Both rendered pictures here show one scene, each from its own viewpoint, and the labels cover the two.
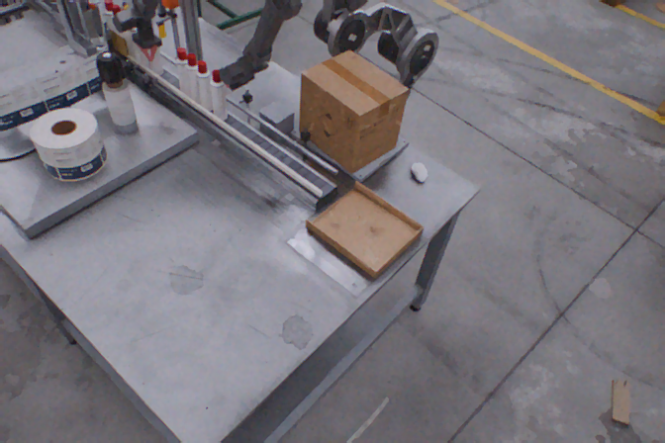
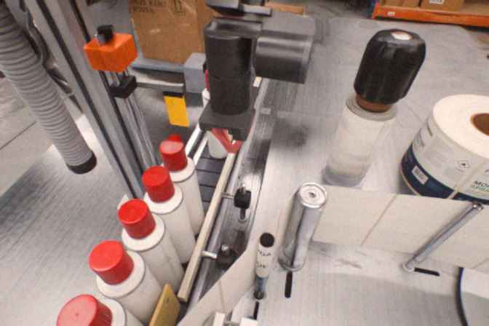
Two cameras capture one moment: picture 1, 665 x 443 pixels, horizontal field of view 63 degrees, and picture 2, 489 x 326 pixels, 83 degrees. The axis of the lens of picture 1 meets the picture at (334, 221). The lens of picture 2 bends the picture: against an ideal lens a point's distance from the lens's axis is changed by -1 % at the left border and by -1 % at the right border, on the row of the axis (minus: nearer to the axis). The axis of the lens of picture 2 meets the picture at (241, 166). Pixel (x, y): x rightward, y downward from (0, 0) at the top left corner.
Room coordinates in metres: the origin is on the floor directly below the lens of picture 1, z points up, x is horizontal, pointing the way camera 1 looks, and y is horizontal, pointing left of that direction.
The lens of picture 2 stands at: (1.85, 1.07, 1.34)
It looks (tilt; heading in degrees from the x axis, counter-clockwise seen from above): 48 degrees down; 247
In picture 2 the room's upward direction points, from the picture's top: straight up
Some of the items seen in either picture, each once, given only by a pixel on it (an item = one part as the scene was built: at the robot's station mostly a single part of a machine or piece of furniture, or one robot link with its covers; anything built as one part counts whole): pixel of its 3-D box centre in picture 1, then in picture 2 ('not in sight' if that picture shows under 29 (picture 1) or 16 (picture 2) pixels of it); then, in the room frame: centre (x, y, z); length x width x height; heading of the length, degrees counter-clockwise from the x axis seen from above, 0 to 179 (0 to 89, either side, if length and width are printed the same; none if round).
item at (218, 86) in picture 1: (219, 95); not in sight; (1.61, 0.48, 0.98); 0.05 x 0.05 x 0.20
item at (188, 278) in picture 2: (215, 119); (252, 96); (1.56, 0.49, 0.91); 1.07 x 0.01 x 0.02; 54
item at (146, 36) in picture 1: (145, 32); (230, 92); (1.73, 0.76, 1.12); 0.10 x 0.07 x 0.07; 54
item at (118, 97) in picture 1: (117, 92); (365, 120); (1.49, 0.80, 1.03); 0.09 x 0.09 x 0.30
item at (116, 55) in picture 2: (169, 38); (158, 137); (1.84, 0.72, 1.05); 0.10 x 0.04 x 0.33; 144
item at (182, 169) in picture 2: (152, 51); (183, 191); (1.83, 0.79, 0.98); 0.05 x 0.05 x 0.20
